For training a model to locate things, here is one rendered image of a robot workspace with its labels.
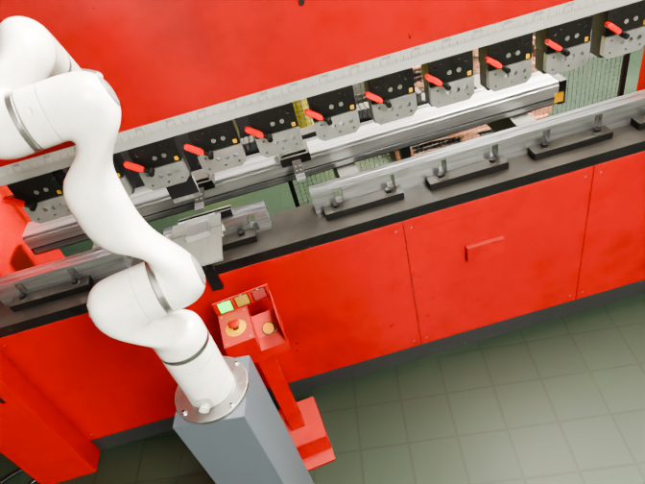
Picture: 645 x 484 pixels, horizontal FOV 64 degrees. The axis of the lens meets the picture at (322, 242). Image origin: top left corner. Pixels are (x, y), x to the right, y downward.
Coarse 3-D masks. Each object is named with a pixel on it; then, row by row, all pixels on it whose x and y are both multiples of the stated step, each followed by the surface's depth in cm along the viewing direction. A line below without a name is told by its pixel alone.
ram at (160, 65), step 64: (0, 0) 135; (64, 0) 137; (128, 0) 140; (192, 0) 143; (256, 0) 145; (320, 0) 148; (384, 0) 152; (448, 0) 155; (512, 0) 158; (640, 0) 166; (128, 64) 150; (192, 64) 153; (256, 64) 156; (320, 64) 160; (128, 128) 161; (192, 128) 165
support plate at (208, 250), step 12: (216, 216) 188; (180, 228) 187; (216, 228) 182; (180, 240) 181; (204, 240) 178; (216, 240) 177; (192, 252) 175; (204, 252) 173; (216, 252) 172; (204, 264) 169
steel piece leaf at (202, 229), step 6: (204, 222) 186; (186, 228) 186; (192, 228) 185; (198, 228) 184; (204, 228) 183; (186, 234) 183; (192, 234) 182; (198, 234) 178; (204, 234) 179; (210, 234) 180; (186, 240) 178; (192, 240) 179
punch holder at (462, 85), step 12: (444, 60) 166; (456, 60) 167; (468, 60) 168; (432, 72) 168; (444, 72) 169; (456, 72) 169; (432, 84) 170; (456, 84) 171; (468, 84) 172; (432, 96) 173; (444, 96) 173; (456, 96) 174; (468, 96) 175
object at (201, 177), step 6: (198, 174) 207; (204, 174) 205; (210, 174) 207; (198, 180) 203; (204, 180) 204; (210, 180) 203; (204, 186) 204; (210, 186) 205; (198, 198) 199; (198, 204) 196; (198, 210) 193
